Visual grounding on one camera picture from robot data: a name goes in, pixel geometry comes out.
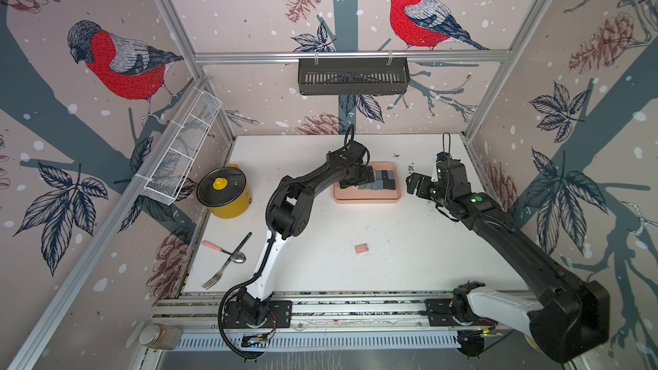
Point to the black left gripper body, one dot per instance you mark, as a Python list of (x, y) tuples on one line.
[(361, 176)]

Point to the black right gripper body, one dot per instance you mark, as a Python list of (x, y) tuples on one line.
[(430, 188)]

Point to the pink plastic storage tray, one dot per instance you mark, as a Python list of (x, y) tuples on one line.
[(354, 195)]

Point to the pink eraser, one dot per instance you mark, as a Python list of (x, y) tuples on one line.
[(361, 248)]

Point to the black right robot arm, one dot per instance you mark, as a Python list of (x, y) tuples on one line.
[(569, 316)]

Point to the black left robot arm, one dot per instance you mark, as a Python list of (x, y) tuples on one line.
[(287, 214)]

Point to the yellow electric cooking pot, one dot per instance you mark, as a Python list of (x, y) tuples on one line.
[(225, 192)]

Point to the glass jar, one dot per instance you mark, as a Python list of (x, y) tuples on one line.
[(160, 337)]

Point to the black hanging wire basket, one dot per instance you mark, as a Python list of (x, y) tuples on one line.
[(353, 76)]

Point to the green handled fork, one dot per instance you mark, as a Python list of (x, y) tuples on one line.
[(219, 274)]

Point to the white wire mesh shelf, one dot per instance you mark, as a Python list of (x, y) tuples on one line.
[(165, 183)]

